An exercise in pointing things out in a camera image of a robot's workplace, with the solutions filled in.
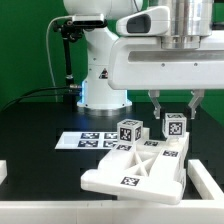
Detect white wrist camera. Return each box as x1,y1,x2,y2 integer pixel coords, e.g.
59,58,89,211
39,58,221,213
116,6,171,36

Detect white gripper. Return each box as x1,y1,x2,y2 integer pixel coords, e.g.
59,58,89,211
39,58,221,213
108,34,224,119

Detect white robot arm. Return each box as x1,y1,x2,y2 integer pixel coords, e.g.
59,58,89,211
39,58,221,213
63,0,224,118

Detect background camera on stand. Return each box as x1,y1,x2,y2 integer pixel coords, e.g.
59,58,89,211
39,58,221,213
72,14,107,28

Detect white chair back frame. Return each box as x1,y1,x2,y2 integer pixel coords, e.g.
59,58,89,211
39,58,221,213
81,132,189,205

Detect white obstacle fence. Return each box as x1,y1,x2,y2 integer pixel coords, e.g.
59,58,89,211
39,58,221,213
0,160,224,224

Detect white marker base plate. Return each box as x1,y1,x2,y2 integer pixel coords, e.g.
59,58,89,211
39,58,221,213
55,132,117,150

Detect white camera cable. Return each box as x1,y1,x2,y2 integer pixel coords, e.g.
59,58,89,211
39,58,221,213
45,15,74,103

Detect white small cube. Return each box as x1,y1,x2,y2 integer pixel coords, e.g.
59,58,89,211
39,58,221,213
162,113,187,140
117,119,143,144

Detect white block at left edge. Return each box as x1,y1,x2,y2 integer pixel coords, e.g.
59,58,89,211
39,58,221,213
0,160,7,185

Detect black cables on table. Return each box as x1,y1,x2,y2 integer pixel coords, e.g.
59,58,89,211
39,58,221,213
0,85,83,113

